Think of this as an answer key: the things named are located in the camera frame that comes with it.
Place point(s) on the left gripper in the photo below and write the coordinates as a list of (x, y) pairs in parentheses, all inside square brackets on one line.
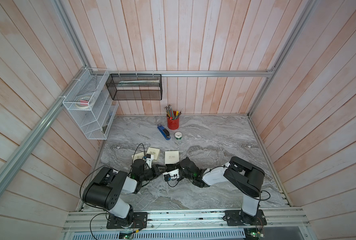
[(156, 171)]

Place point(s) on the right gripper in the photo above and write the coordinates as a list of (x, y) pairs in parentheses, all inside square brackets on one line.
[(180, 164)]

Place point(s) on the small cream jewelry box front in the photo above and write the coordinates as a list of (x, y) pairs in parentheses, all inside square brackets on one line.
[(138, 156)]

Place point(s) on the large cream jewelry box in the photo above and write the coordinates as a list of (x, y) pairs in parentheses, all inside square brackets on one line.
[(171, 157)]

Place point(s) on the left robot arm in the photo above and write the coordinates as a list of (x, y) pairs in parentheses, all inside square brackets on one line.
[(104, 190)]

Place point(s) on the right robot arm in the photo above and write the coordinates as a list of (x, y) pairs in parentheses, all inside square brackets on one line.
[(246, 177)]

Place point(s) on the green sticker roll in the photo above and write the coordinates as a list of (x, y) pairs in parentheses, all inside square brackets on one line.
[(178, 135)]

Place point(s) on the blue stapler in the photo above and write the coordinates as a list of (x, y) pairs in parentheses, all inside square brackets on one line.
[(164, 132)]

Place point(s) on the red pen holder cup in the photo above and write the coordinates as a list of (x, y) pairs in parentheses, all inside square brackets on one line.
[(173, 122)]

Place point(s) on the pens in cup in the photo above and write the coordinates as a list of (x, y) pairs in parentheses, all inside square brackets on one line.
[(171, 114)]

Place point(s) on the tape roll on shelf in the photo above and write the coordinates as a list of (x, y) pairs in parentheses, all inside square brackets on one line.
[(84, 102)]

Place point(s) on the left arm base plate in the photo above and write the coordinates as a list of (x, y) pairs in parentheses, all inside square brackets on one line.
[(134, 220)]

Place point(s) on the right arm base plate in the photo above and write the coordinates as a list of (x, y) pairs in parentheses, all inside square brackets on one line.
[(239, 218)]

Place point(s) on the black mesh wall basket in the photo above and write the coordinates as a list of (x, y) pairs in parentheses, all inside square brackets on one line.
[(135, 87)]

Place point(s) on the white wire wall shelf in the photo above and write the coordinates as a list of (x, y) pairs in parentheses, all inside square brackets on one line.
[(95, 122)]

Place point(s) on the aluminium front rail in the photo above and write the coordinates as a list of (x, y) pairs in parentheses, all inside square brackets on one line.
[(187, 219)]

